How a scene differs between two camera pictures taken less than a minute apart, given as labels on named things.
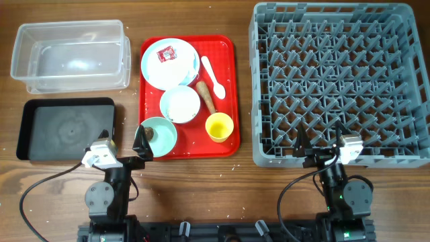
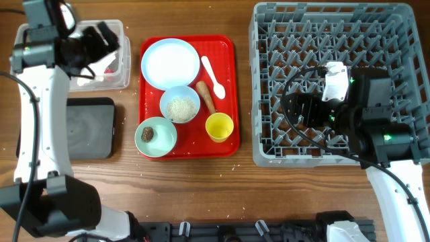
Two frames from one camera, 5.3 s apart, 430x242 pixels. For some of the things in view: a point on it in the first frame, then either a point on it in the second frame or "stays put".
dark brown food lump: x=149 y=133 stays put
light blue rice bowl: x=179 y=104 stays put
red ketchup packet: x=168 y=53 -> x=109 y=70
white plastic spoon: x=218 y=88 stays put
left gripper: x=144 y=154 -> x=93 y=36
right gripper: x=299 y=150 -> x=312 y=101
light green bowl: x=164 y=137 stays put
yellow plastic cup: x=219 y=127 stays put
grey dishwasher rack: x=361 y=64 stays put
